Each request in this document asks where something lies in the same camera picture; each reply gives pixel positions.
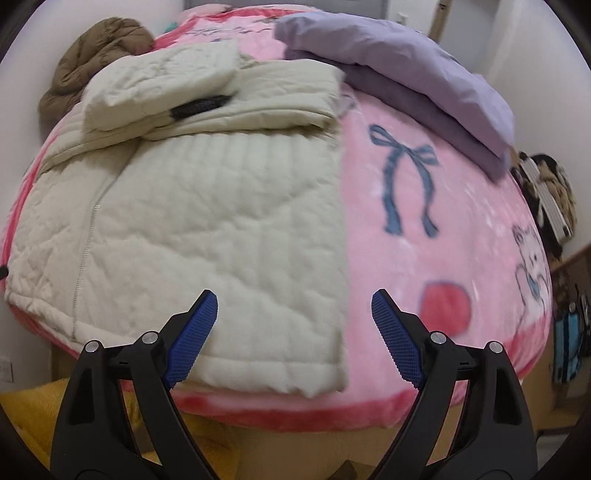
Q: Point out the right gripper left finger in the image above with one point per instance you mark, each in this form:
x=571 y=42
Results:
x=118 y=420

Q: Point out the cream quilted jacket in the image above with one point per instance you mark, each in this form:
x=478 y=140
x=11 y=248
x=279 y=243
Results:
x=196 y=168

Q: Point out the patterned clothes pile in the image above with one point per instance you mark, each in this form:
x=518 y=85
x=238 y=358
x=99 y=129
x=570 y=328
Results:
x=548 y=193

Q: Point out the blue bag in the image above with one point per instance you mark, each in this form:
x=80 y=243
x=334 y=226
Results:
x=568 y=338

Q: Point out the folded purple garment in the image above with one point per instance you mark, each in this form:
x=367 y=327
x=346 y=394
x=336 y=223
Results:
x=413 y=74

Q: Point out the brown puffer jacket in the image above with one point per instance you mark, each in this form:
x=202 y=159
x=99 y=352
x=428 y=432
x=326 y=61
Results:
x=102 y=44

